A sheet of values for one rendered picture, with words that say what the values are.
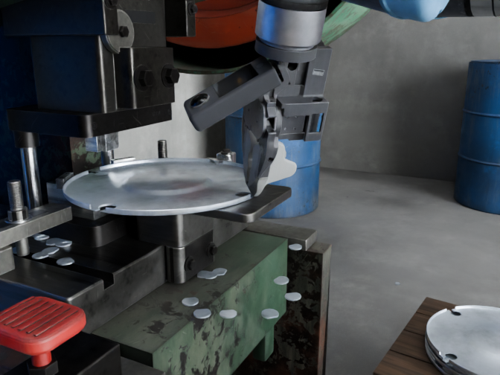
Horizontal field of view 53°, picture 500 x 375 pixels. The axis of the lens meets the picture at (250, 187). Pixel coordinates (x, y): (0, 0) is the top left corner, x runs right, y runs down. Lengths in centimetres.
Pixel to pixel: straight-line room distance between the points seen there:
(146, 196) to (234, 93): 20
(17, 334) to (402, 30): 369
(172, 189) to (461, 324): 77
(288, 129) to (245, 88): 8
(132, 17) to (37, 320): 44
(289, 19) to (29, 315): 38
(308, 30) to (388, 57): 342
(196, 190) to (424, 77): 332
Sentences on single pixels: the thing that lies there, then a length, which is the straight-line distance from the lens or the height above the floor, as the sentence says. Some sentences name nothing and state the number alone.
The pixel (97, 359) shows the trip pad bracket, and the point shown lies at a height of 70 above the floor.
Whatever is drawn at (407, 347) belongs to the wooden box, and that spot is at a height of 35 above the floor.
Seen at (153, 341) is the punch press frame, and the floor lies 64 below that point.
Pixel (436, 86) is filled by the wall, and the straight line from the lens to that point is 393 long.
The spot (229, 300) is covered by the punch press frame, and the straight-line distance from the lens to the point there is 74.
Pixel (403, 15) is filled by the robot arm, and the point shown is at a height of 101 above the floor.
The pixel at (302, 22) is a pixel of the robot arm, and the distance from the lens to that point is 56.
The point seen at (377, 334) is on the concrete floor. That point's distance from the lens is 190.
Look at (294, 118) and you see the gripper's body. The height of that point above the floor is 89.
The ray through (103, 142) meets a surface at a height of 84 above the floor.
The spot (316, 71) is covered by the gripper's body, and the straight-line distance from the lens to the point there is 61.
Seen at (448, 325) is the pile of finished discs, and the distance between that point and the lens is 122.
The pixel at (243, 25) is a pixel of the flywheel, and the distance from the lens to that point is 103.
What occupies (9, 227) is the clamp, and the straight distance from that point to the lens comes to 71.
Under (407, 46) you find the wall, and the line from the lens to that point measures 395.
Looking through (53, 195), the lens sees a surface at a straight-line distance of 81.
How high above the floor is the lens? 98
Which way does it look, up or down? 16 degrees down
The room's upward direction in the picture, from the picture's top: straight up
